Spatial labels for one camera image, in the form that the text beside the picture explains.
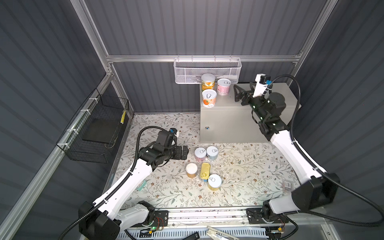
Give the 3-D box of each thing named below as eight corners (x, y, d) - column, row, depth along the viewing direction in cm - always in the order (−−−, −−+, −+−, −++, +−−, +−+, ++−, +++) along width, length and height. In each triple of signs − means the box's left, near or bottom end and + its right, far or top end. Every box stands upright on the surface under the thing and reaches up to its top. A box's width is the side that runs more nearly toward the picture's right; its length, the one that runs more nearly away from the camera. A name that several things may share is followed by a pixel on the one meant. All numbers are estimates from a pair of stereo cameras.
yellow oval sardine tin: (200, 181, 87) (200, 178, 83) (200, 165, 93) (200, 162, 89) (210, 181, 87) (211, 178, 83) (209, 165, 93) (210, 162, 89)
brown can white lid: (186, 177, 89) (185, 172, 83) (186, 167, 93) (185, 162, 87) (197, 177, 89) (197, 172, 83) (197, 167, 93) (197, 162, 87)
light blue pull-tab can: (206, 160, 96) (207, 156, 91) (206, 151, 100) (206, 146, 96) (217, 160, 96) (218, 156, 91) (216, 151, 100) (217, 146, 96)
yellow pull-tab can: (208, 190, 84) (208, 187, 79) (207, 178, 89) (208, 174, 84) (220, 190, 84) (222, 187, 79) (219, 178, 89) (220, 174, 84)
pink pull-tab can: (194, 161, 95) (194, 157, 90) (194, 151, 100) (194, 147, 95) (206, 161, 95) (206, 157, 90) (205, 151, 99) (206, 147, 95)
